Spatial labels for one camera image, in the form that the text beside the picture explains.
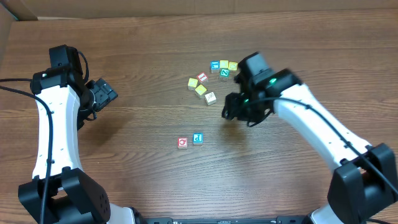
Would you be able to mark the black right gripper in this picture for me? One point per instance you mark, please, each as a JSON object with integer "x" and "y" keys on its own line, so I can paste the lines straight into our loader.
{"x": 234, "y": 108}

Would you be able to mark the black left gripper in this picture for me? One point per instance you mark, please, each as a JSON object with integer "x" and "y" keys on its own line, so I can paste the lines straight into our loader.
{"x": 104, "y": 93}

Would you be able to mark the white picture block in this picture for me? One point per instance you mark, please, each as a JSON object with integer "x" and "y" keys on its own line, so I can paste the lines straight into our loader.
{"x": 210, "y": 98}

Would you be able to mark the green letter Z block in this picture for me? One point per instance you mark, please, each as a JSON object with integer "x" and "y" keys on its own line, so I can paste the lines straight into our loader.
{"x": 224, "y": 74}

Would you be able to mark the yellow block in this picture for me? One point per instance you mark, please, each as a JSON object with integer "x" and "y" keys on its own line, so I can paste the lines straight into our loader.
{"x": 200, "y": 91}
{"x": 224, "y": 64}
{"x": 233, "y": 66}
{"x": 192, "y": 83}

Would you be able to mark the blue letter P block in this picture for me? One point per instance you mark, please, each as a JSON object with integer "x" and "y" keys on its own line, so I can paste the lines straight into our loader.
{"x": 197, "y": 138}

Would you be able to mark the red letter Q block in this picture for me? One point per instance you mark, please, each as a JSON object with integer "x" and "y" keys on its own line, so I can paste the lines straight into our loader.
{"x": 182, "y": 142}

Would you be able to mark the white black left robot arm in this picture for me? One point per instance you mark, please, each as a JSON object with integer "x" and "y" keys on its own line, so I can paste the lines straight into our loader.
{"x": 60, "y": 191}

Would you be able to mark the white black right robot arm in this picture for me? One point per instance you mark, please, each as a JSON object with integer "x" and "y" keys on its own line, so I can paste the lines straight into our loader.
{"x": 364, "y": 180}

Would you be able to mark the red letter I block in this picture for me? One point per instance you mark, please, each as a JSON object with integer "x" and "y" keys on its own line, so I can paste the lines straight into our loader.
{"x": 202, "y": 77}

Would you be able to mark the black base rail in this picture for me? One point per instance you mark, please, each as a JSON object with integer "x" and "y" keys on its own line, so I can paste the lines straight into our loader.
{"x": 297, "y": 219}

